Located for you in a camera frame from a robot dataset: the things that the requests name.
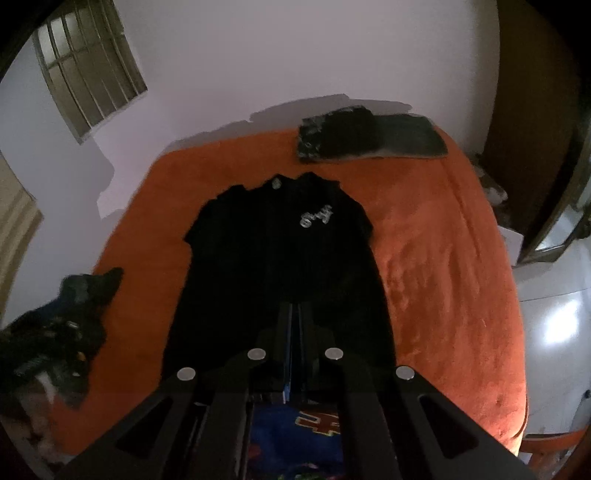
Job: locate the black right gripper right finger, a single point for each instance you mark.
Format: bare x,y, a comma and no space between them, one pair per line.
391,423

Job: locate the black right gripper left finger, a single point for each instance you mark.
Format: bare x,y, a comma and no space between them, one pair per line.
189,429

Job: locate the black t-shirt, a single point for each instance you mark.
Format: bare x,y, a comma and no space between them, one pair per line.
282,297

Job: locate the folded camouflage clothes stack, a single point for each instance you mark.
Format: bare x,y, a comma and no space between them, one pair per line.
349,131

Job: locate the orange fleece bed blanket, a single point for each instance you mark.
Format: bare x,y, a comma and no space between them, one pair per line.
452,296

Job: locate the dark green garment pile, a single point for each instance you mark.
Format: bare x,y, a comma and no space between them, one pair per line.
60,339

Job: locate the beige curtain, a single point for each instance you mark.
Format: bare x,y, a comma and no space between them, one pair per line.
20,218

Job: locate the grey folded mat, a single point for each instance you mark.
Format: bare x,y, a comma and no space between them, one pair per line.
406,136

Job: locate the dark wooden door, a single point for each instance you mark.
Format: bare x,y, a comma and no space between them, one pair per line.
541,107

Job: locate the barred window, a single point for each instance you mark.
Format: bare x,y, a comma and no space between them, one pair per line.
87,64

